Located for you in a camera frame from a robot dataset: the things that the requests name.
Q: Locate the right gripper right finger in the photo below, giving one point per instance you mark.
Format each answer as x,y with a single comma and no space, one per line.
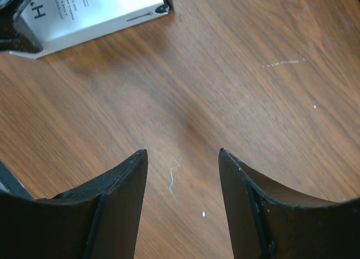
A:
267,219

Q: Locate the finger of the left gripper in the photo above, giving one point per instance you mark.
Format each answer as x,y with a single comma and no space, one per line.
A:
16,35

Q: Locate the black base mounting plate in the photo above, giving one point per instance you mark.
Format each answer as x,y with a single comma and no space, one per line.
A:
11,185

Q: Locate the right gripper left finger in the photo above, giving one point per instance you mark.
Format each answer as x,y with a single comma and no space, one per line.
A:
97,219

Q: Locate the white small box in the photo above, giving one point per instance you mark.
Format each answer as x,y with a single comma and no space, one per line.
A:
60,24

